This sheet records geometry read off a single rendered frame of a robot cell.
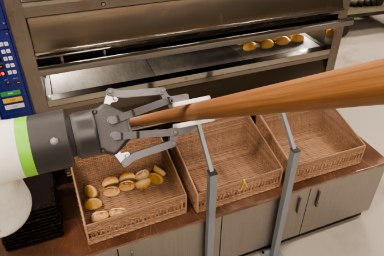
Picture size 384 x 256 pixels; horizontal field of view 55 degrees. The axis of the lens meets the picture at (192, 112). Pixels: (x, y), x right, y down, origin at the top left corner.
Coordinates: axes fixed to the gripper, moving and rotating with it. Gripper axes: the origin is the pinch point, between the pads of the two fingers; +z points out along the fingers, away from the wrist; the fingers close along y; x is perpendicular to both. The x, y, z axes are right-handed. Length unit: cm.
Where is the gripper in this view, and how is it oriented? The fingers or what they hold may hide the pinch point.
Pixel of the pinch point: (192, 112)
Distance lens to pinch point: 65.0
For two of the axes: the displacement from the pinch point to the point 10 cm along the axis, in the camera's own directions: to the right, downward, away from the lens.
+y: 2.0, 9.8, 0.1
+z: 9.3, -2.0, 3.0
